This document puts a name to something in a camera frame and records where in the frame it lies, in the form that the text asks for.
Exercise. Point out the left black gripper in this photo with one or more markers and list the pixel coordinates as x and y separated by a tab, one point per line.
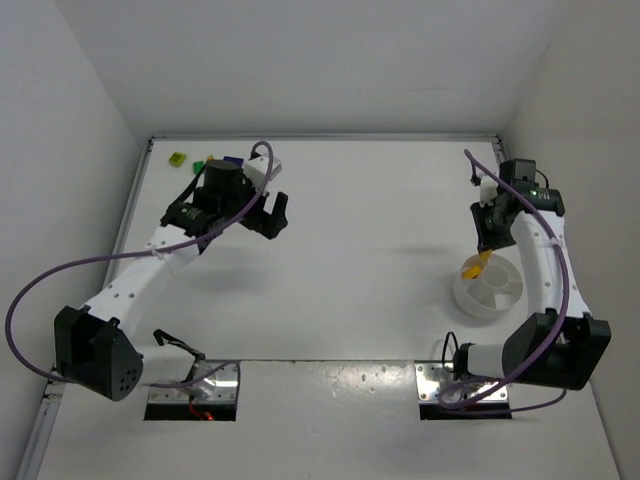
262	216

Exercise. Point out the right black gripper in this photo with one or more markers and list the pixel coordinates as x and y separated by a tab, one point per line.
484	230

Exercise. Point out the yellow long lego brick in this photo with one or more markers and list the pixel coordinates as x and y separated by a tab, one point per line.
472	272

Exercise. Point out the lime green lego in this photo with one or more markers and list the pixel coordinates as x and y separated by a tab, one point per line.
177	159

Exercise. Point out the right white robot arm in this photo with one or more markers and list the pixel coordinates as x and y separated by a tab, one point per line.
560	342

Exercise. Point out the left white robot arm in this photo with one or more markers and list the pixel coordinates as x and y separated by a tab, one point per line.
93	343

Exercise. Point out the white round divided container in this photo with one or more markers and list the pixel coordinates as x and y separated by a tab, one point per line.
493	293

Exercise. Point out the blue flat lego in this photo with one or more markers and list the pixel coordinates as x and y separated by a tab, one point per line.
234	160

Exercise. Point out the green square lego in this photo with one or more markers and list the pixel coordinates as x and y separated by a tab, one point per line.
197	167

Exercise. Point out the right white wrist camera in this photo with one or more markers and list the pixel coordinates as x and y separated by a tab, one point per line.
488	191

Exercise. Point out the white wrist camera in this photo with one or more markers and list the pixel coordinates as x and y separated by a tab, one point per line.
488	191
256	169

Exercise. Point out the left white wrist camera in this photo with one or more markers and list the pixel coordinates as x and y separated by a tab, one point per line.
256	169

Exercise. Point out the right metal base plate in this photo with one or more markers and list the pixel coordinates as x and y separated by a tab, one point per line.
432	377

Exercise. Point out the metal base plate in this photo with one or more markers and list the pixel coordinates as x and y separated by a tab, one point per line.
432	377
220	388

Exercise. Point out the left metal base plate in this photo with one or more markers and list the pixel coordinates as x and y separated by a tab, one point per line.
220	388

